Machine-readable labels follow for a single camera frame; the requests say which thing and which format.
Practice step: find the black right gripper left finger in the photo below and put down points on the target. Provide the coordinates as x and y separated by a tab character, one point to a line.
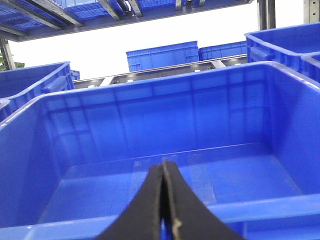
141	219

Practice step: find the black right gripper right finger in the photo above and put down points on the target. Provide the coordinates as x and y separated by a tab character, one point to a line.
185	216

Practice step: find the blue plastic crate right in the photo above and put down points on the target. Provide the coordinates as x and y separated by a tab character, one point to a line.
245	138

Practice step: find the blue plastic crate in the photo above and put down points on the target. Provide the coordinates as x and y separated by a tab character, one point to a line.
19	86
245	138

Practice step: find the distant blue crate left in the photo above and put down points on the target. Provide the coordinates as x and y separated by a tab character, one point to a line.
163	56

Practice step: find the distant blue crate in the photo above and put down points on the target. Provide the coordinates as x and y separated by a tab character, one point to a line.
163	56
222	50

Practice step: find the distant blue crate right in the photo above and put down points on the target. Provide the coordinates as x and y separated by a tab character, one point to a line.
222	50

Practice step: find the blue plastic crate left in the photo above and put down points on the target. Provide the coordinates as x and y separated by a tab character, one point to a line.
19	86

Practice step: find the blue crate right edge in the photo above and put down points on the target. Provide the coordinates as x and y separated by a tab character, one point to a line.
311	65

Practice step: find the blue crate far right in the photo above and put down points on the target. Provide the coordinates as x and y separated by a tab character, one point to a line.
284	45

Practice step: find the upper metal shelf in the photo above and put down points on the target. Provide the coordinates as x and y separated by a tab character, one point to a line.
25	20

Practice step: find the metal roller rail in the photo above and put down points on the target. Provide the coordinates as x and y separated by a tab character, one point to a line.
159	72

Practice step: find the metal shelf upright post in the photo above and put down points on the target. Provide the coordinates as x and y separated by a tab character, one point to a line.
266	10

